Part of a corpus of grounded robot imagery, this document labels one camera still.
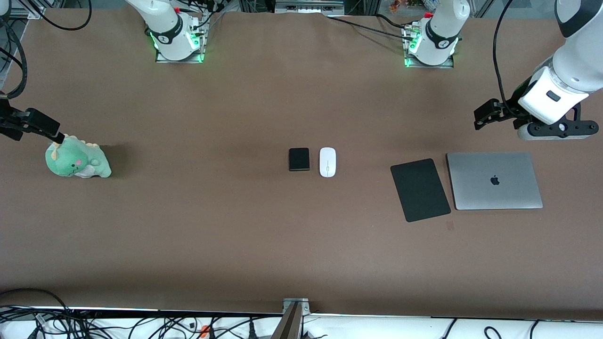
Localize white computer mouse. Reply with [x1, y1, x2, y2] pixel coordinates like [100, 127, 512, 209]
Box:
[319, 147, 337, 178]

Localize black phone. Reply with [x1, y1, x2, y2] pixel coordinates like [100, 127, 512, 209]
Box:
[288, 147, 311, 172]

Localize black mouse pad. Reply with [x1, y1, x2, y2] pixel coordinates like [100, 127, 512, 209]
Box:
[390, 158, 452, 223]

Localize green dinosaur plush toy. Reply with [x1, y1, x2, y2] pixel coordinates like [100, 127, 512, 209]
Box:
[45, 134, 113, 179]

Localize silver laptop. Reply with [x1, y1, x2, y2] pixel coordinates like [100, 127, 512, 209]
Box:
[446, 151, 544, 210]

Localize colourful small toys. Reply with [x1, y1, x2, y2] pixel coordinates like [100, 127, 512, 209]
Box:
[389, 0, 439, 12]

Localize grey metal box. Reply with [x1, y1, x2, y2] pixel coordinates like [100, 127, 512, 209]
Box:
[275, 0, 345, 15]

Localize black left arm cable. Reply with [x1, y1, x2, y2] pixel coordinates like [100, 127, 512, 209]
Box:
[492, 0, 519, 113]

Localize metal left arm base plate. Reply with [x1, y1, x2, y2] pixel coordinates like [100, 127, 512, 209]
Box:
[403, 24, 456, 69]

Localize aluminium frame corner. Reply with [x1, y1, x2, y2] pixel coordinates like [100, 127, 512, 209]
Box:
[0, 0, 46, 20]

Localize short black table cable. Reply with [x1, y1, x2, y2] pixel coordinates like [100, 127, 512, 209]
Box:
[375, 13, 415, 30]

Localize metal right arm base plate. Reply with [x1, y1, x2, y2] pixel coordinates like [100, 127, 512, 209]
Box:
[155, 19, 206, 64]

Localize long black table cable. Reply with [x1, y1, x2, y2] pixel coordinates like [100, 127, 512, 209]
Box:
[326, 16, 413, 41]

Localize black looped cable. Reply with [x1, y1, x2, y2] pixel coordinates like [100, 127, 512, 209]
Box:
[0, 287, 71, 330]

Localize metal frame bracket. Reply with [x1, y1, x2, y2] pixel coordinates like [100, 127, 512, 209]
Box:
[273, 298, 310, 339]

